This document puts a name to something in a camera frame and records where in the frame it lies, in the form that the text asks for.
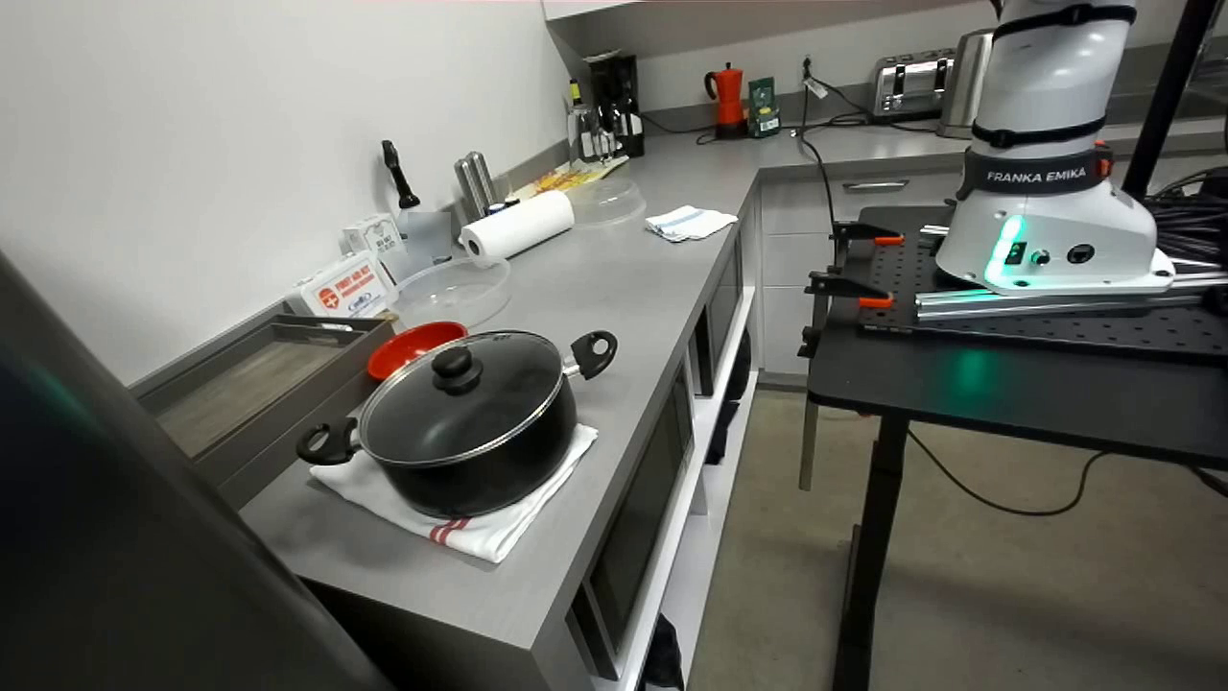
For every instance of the glass lid with black knob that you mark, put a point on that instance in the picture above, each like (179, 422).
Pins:
(503, 398)

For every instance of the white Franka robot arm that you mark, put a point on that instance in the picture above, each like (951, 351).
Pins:
(1050, 218)

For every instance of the red moka pot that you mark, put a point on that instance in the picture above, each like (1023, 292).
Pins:
(728, 96)

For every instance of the folded white towel blue stripes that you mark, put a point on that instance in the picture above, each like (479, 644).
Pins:
(691, 224)

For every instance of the white paper towel roll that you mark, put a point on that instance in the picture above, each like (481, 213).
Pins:
(521, 227)

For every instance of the black built-in oven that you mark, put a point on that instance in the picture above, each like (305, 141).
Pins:
(640, 503)

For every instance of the clear plastic bowl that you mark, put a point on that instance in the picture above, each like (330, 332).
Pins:
(453, 296)

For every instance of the yellow cloth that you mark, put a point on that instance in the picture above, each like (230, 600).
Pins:
(568, 178)

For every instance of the gray kitchen counter cabinet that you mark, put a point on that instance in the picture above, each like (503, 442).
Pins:
(784, 292)

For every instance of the steel shaker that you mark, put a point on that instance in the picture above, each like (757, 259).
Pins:
(464, 186)
(485, 178)

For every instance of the red bowl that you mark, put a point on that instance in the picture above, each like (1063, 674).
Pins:
(406, 351)

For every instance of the spray bottle with black trigger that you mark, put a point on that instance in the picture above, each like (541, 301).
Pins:
(415, 230)

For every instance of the black coffee machine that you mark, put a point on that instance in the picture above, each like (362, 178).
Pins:
(617, 110)

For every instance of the small white box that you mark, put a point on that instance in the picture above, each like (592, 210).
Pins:
(381, 238)

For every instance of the white red box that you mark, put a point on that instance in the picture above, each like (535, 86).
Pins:
(348, 291)

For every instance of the green box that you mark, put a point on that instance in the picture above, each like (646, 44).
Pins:
(764, 105)

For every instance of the gray rectangular tray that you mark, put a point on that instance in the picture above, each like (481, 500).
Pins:
(243, 387)

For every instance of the silver toaster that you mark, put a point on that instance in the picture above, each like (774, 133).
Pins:
(916, 81)

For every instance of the black robot table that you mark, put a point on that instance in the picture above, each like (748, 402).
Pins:
(1023, 387)

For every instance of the steel kettle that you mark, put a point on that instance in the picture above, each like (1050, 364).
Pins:
(967, 81)

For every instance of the dark tall panel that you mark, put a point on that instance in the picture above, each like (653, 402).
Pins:
(118, 563)

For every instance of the black pole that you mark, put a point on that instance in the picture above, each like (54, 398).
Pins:
(1171, 91)

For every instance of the aluminium rail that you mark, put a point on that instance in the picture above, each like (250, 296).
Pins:
(1061, 301)

